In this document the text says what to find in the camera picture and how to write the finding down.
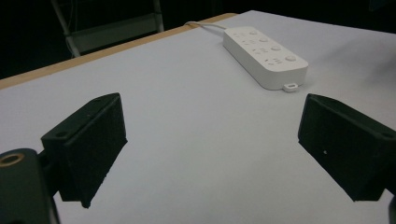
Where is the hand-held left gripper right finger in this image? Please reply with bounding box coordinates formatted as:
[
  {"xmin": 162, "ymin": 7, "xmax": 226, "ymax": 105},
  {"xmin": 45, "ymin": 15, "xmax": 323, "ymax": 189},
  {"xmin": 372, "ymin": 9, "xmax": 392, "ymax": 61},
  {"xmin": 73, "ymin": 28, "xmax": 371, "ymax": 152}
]
[{"xmin": 297, "ymin": 92, "xmax": 396, "ymax": 203}]

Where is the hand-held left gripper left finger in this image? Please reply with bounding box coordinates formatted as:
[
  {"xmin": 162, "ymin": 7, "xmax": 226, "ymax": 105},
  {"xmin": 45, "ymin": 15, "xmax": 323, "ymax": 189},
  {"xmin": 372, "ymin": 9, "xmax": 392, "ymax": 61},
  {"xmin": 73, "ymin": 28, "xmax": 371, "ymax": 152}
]
[{"xmin": 40, "ymin": 91, "xmax": 129, "ymax": 209}]

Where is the white power strip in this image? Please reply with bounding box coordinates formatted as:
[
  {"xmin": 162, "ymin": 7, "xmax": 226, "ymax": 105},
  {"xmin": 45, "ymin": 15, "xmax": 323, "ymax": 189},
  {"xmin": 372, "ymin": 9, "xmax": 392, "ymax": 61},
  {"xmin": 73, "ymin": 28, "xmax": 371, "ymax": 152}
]
[{"xmin": 222, "ymin": 25, "xmax": 309, "ymax": 93}]

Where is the metal stand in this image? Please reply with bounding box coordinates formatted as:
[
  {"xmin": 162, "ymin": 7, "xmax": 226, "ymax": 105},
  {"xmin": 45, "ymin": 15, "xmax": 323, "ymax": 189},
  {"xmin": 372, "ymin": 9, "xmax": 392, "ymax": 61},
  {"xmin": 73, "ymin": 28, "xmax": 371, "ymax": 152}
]
[{"xmin": 50, "ymin": 0, "xmax": 165, "ymax": 59}]

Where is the white power strip cable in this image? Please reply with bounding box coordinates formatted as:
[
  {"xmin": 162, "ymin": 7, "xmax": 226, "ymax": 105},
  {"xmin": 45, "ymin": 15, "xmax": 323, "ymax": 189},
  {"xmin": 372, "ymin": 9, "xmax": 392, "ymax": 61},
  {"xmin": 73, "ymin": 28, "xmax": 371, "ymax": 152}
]
[{"xmin": 184, "ymin": 21, "xmax": 228, "ymax": 31}]

